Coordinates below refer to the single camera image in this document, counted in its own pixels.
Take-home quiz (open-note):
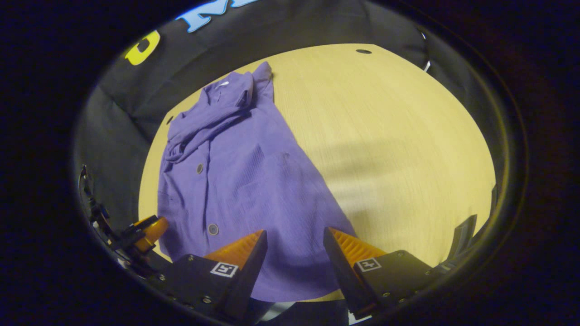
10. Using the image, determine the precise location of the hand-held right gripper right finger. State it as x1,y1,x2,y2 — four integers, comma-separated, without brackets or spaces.
323,226,439,320

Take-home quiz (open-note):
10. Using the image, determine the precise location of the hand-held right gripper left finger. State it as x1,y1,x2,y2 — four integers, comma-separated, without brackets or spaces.
159,230,268,323

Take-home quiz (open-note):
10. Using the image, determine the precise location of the black backdrop cloth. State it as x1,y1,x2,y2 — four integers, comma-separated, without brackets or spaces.
74,0,507,236

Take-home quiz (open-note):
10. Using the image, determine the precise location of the dark chair part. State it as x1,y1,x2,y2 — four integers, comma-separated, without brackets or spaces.
446,214,479,273

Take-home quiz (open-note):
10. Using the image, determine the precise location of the purple button shirt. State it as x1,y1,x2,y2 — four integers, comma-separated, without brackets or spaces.
157,61,358,303

